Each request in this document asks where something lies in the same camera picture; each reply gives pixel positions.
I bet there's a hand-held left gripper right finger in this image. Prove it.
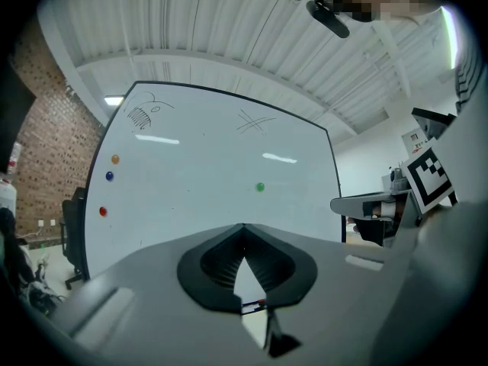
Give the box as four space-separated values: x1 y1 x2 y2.
243 223 416 366

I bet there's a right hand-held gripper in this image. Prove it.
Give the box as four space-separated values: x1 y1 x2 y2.
329 146 459 249

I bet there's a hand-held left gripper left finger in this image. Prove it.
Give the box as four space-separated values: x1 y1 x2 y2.
48 223 265 366

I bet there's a black whiteboard stand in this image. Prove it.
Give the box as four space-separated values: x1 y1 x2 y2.
262 306 303 359

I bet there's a row of whiteboard markers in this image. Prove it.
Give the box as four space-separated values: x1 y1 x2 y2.
241 298 268 316

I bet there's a black office chair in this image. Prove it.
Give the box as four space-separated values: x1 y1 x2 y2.
60 186 91 291

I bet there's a black and white equipment heap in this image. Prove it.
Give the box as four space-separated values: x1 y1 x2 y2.
0 207 66 316

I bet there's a white water jug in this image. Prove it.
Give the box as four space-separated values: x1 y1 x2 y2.
0 180 18 210

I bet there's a ceiling strip light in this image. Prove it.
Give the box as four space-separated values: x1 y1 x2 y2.
441 5 459 71

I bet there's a white wall sign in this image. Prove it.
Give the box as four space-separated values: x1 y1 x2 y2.
409 130 431 156

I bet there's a white whiteboard with black frame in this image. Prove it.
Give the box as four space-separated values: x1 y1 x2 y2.
81 79 348 282

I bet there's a black head-mounted camera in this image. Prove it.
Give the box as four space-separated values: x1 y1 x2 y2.
305 0 351 40

